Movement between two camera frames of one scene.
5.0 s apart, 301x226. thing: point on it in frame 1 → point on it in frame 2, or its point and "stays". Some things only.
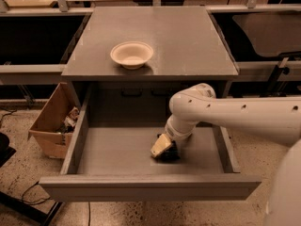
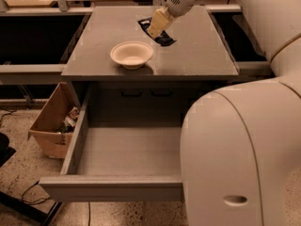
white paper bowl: x=131 y=55 stays
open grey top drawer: x=114 y=163 stays
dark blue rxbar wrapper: x=171 y=154 → x=162 y=39
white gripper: x=173 y=132 → x=179 y=2
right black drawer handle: x=161 y=94 stays
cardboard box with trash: x=55 y=127 stays
